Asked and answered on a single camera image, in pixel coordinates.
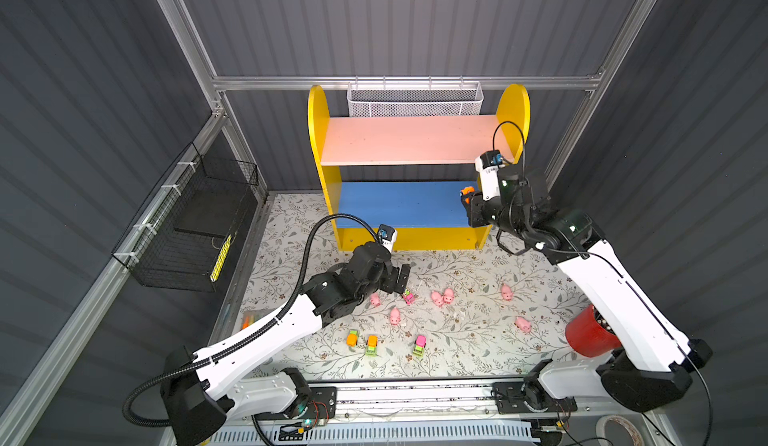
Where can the pink pig toy far right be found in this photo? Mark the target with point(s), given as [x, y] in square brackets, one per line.
[506, 292]

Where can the pink pig toy lower centre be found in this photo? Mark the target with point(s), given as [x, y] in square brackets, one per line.
[395, 317]

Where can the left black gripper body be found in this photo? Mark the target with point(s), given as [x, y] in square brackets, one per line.
[387, 281]

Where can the black wire basket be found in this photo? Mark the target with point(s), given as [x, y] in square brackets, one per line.
[174, 244]

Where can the pink pig toy lower right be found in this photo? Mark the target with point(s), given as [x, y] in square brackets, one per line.
[523, 324]

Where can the orange toy car green base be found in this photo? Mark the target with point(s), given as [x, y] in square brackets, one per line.
[352, 338]

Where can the pink truck green striped top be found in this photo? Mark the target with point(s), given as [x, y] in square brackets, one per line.
[409, 297]

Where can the white tape roll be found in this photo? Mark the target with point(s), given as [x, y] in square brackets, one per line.
[617, 430]

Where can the white wire mesh basket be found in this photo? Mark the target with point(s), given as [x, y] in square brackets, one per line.
[465, 100]

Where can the yellow shelf pink blue boards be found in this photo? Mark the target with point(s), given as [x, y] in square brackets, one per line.
[428, 214]

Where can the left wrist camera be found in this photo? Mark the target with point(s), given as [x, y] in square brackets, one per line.
[387, 236]

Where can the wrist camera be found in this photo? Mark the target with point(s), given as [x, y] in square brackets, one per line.
[387, 236]
[487, 165]

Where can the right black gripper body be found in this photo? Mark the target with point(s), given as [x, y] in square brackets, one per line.
[503, 218]

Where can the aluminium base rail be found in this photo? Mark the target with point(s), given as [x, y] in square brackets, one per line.
[420, 401]

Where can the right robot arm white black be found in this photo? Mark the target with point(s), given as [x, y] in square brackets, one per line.
[655, 363]

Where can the marker pen pack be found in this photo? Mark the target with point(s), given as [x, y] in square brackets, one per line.
[248, 318]

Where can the green truck pink mixer drum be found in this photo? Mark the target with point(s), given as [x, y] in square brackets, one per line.
[419, 346]

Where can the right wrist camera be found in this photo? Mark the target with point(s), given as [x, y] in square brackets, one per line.
[487, 165]

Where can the pink pig toy pair left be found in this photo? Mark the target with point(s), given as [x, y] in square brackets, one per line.
[437, 298]

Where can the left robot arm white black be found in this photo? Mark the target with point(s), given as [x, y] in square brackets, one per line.
[325, 298]

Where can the floral patterned table mat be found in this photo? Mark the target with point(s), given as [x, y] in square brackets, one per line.
[475, 335]

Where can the green toy car orange top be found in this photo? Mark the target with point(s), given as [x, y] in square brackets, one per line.
[371, 346]

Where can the red cup holder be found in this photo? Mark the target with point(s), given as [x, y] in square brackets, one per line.
[588, 337]

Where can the white slotted cable duct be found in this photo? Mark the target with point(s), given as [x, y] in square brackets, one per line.
[412, 432]

